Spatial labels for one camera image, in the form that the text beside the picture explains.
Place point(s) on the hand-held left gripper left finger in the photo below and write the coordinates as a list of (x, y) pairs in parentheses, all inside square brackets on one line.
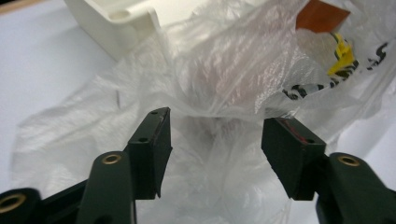
[(152, 155)]

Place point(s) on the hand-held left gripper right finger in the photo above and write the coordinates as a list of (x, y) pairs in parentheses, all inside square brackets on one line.
[(291, 155)]

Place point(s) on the clear plastic bag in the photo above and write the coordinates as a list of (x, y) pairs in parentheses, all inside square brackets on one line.
[(218, 77)]

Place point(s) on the yellow packet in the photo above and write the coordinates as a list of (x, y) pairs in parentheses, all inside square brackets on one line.
[(344, 57)]

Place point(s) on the white plastic bin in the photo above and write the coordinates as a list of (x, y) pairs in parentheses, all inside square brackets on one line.
[(109, 21)]

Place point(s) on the red-brown long box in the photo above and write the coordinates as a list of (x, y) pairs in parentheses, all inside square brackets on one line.
[(320, 15)]

